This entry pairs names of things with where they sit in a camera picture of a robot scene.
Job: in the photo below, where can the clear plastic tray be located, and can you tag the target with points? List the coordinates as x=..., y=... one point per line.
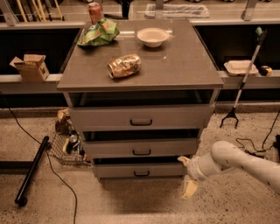
x=177, y=11

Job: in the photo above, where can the grey drawer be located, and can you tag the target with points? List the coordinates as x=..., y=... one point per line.
x=121, y=171
x=141, y=148
x=141, y=118

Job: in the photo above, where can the grey top drawer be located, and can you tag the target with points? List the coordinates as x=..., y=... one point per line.
x=141, y=118

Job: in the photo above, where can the black tube on floor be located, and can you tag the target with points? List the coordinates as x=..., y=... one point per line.
x=21, y=199

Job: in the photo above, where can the grey bottom drawer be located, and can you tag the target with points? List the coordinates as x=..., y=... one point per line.
x=121, y=171

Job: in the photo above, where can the small cardboard box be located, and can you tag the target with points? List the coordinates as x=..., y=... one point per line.
x=32, y=67

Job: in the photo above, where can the yellow tape measure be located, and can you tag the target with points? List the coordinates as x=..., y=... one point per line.
x=265, y=71

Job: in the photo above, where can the red soda can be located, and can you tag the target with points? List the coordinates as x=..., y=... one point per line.
x=95, y=12

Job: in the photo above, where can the green chip bag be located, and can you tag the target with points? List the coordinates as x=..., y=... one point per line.
x=99, y=34

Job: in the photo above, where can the grey middle drawer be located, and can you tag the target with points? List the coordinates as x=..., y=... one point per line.
x=141, y=148

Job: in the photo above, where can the white takeout tray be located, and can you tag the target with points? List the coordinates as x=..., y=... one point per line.
x=237, y=67

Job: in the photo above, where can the grey drawer cabinet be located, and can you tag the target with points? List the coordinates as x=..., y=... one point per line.
x=179, y=72

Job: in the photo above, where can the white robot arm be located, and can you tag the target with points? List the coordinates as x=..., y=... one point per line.
x=224, y=157

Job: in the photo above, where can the white paper bowl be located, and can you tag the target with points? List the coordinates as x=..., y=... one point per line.
x=152, y=37

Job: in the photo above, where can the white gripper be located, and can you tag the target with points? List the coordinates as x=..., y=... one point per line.
x=192, y=169

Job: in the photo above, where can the crushed orange soda can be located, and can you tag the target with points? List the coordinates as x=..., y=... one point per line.
x=124, y=66

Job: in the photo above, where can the black power adapter with cable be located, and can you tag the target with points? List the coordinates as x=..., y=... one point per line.
x=261, y=140

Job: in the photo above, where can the reacher grabber tool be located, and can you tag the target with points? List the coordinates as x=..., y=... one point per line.
x=261, y=34

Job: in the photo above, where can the wire basket with trash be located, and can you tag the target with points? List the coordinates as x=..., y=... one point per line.
x=66, y=145

